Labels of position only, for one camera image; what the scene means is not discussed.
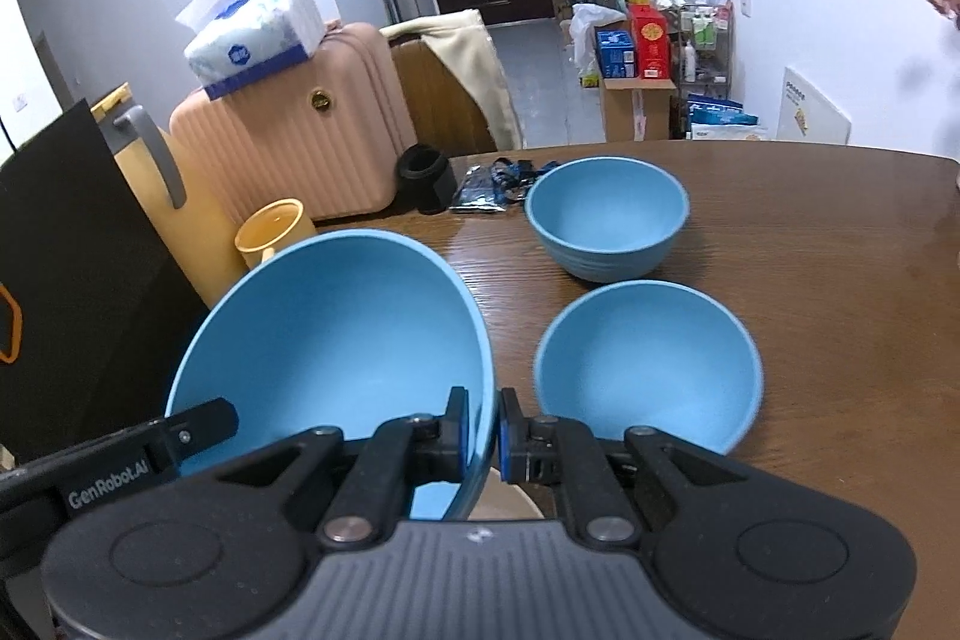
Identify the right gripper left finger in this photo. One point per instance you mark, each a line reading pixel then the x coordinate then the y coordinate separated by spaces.
pixel 375 490

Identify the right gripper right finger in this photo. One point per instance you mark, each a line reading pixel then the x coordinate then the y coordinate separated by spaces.
pixel 564 456

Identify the cream plate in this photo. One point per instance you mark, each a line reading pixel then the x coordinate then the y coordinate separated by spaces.
pixel 501 501

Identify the blue bowl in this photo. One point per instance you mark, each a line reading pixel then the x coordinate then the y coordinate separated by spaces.
pixel 607 219
pixel 351 328
pixel 651 353

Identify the black paper shopping bag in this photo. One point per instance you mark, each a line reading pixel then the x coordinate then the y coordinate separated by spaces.
pixel 96 314

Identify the yellow mug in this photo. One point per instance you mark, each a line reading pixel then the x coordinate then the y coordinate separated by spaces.
pixel 271 229

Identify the black cylinder cup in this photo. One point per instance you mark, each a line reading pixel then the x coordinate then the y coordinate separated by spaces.
pixel 426 177

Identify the brown cardboard box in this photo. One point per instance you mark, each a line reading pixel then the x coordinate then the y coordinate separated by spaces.
pixel 635 110

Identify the pink suitcase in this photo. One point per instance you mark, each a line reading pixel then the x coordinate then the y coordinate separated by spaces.
pixel 327 132

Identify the wooden chair with cloth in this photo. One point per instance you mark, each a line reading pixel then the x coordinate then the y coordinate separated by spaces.
pixel 454 84

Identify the blue carton box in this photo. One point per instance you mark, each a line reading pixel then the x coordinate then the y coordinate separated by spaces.
pixel 616 54

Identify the red gift box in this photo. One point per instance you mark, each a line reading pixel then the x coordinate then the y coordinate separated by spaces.
pixel 649 32

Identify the white plastic bag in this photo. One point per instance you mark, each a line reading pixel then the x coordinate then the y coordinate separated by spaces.
pixel 588 20

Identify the tissue pack on suitcase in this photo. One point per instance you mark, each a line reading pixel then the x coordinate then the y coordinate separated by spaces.
pixel 239 42

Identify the blue lanyard keys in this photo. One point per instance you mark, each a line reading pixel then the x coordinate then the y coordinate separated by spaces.
pixel 494 188

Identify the yellow kettle grey handle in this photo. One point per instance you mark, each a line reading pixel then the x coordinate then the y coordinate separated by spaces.
pixel 174 195

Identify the white board leaning wall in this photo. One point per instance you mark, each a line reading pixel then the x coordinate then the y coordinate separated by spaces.
pixel 806 115

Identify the wire storage rack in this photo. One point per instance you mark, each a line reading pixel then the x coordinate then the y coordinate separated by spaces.
pixel 703 40

